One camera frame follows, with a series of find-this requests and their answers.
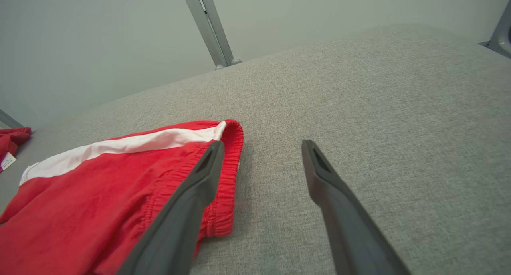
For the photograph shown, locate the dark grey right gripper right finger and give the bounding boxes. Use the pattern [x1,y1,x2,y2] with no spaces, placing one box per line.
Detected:
[301,139,412,275]

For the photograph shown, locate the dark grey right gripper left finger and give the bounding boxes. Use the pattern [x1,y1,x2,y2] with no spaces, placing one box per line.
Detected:
[118,140,226,275]

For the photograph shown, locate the red shorts with white stripe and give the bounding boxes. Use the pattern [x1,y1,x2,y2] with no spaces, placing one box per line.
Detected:
[0,119,244,275]

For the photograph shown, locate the red white basketball jersey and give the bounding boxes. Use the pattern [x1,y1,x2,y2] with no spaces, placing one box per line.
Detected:
[0,127,32,174]

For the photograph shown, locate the grey metal frame post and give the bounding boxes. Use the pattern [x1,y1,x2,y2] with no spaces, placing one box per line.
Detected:
[179,0,226,70]
[198,0,242,66]

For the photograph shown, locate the grey metal frame leg left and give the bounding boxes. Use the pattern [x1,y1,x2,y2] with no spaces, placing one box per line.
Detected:
[0,109,24,130]

